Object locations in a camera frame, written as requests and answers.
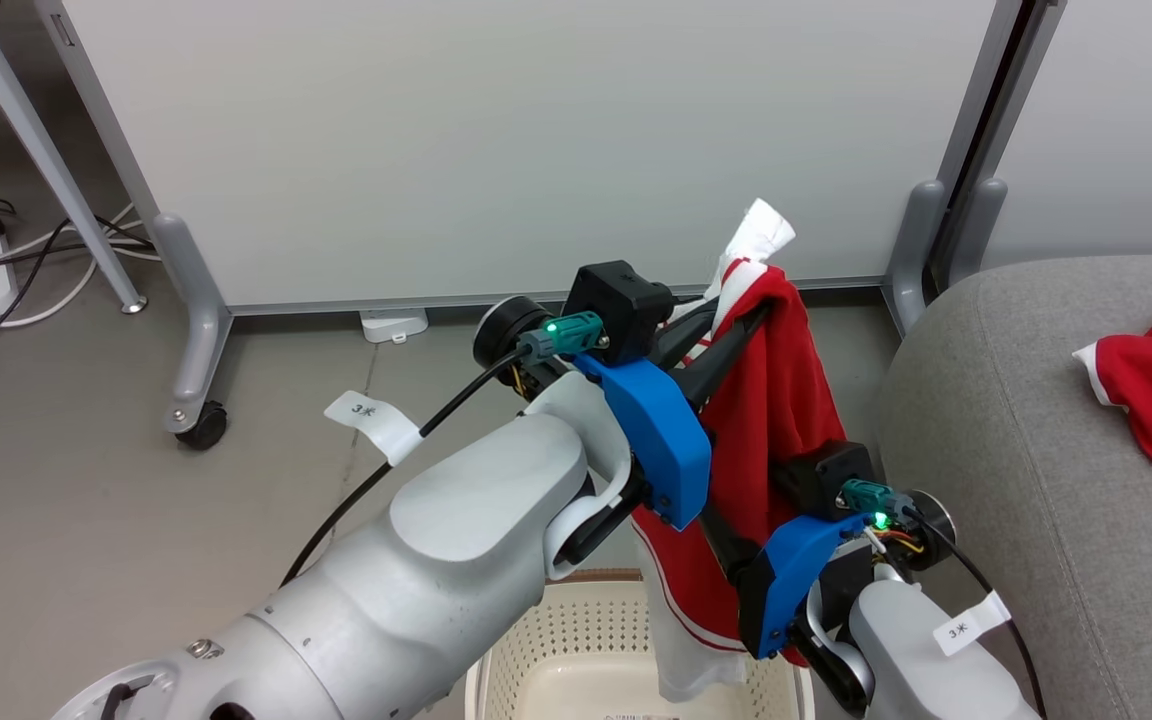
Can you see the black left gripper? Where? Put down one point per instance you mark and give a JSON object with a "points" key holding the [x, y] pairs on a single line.
{"points": [[506, 335]]}

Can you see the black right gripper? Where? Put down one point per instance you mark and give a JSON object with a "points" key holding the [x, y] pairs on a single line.
{"points": [[926, 530]]}

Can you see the red garment with white stripes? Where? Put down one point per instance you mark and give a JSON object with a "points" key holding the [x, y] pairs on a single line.
{"points": [[776, 400]]}

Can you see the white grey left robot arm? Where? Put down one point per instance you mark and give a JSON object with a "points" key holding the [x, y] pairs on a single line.
{"points": [[436, 560]]}

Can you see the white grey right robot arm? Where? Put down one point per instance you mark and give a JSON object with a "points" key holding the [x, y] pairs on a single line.
{"points": [[906, 660]]}

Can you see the grey fabric sofa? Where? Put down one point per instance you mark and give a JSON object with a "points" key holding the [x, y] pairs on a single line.
{"points": [[1036, 470]]}

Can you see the beige perforated laundry basket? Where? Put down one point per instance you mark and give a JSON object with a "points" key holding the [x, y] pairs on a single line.
{"points": [[576, 650]]}

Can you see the grey upright partition foot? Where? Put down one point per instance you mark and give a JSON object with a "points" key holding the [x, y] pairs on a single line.
{"points": [[916, 250], [981, 230]]}

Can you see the wide white partition panel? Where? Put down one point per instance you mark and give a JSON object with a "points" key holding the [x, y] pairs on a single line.
{"points": [[496, 130]]}

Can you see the small white plastic box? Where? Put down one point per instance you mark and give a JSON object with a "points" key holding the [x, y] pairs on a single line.
{"points": [[394, 325]]}

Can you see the narrow white partition panel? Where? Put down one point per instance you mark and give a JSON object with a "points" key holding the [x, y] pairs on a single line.
{"points": [[1116, 120]]}

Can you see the grey partition foot with caster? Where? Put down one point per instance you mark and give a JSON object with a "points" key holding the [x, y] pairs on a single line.
{"points": [[201, 330]]}

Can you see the black caster wheel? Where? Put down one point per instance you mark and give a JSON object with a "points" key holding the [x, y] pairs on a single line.
{"points": [[204, 425]]}

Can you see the grey metal table leg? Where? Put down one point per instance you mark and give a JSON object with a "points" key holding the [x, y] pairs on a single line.
{"points": [[46, 150]]}

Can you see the blue right camera mount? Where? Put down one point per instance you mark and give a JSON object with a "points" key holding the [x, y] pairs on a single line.
{"points": [[786, 580]]}

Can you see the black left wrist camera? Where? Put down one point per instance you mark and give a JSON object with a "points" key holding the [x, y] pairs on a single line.
{"points": [[616, 300]]}

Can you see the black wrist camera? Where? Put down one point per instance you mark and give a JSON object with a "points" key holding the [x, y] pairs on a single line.
{"points": [[616, 300], [826, 475]]}

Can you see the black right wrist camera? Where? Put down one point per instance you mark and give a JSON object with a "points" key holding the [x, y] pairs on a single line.
{"points": [[826, 475]]}

